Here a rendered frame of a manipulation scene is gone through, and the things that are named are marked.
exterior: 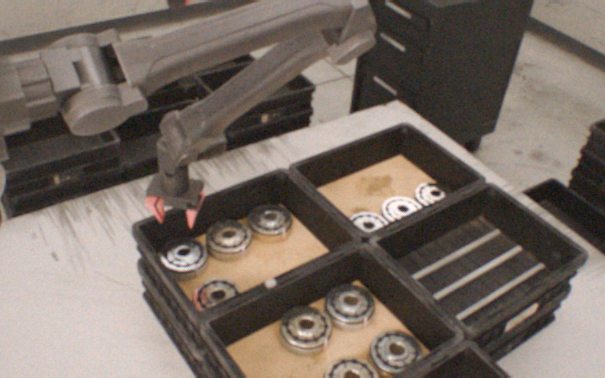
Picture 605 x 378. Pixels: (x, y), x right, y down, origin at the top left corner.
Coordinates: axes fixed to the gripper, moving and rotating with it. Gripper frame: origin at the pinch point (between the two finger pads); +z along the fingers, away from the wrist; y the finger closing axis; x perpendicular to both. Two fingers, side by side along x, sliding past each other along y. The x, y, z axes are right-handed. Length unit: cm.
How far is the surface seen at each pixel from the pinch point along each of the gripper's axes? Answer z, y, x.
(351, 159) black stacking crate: 7, -34, -40
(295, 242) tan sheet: 12.2, -23.9, -12.1
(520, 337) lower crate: 20, -77, -2
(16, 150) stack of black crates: 49, 83, -71
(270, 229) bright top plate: 9.3, -17.9, -11.9
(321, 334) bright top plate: 9.2, -33.2, 15.0
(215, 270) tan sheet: 12.5, -8.3, 0.4
